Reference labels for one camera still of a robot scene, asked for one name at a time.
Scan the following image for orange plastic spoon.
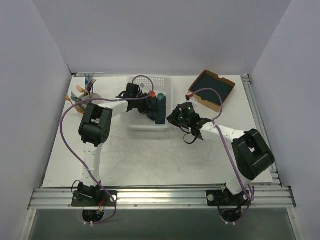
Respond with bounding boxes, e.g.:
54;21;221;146
149;91;157;98

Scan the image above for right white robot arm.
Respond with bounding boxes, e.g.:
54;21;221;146
167;102;275;205

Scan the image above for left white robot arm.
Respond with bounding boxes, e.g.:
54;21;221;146
77;83;156;206

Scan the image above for dark rolled napkin bundle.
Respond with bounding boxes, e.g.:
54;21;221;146
155;96;167;125

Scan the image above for brown cardboard napkin box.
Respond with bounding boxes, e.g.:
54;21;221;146
187;70;236;113

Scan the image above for white perforated plastic basket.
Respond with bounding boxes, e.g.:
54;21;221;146
120;75;174;132

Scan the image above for silver metal fork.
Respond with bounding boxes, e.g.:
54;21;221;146
84;73;97;96

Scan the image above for white utensil holder cup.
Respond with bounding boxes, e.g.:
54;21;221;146
76;93;102;111

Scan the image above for orange plastic fork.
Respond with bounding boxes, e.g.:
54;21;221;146
76;85;85;93

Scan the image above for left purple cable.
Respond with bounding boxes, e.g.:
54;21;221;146
59;74;156;225

